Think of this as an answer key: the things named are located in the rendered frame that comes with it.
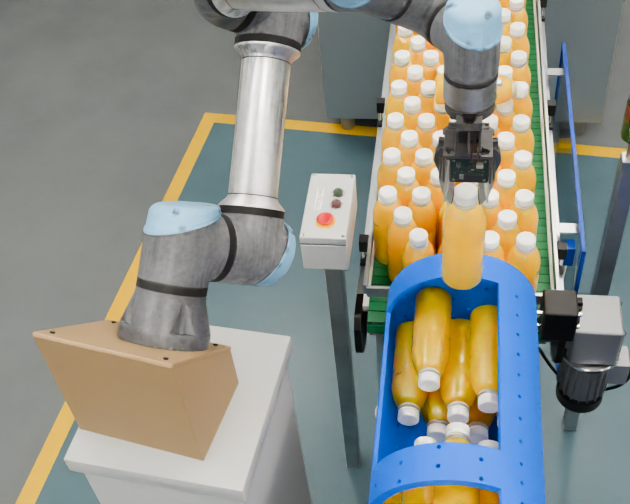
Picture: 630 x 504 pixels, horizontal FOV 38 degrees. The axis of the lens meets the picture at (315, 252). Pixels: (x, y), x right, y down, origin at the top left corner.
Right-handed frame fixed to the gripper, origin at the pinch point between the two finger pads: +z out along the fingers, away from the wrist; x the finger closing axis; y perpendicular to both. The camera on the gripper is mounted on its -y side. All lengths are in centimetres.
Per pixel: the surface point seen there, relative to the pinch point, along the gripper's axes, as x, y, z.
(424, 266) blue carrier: -7.0, -6.6, 24.5
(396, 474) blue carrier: -9.0, 35.3, 27.2
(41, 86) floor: -196, -218, 139
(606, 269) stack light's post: 35, -51, 71
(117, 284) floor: -125, -101, 143
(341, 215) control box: -26, -31, 35
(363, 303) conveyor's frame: -22, -23, 56
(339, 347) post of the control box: -30, -33, 84
